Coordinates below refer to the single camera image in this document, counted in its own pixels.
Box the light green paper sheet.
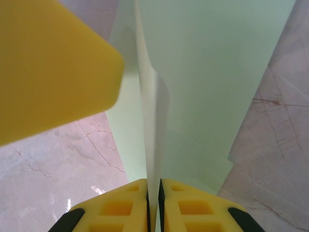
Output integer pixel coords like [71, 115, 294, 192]
[106, 0, 296, 232]

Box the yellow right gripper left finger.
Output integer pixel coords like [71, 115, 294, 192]
[49, 178, 151, 232]

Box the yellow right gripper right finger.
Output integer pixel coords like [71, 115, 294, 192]
[158, 178, 263, 232]

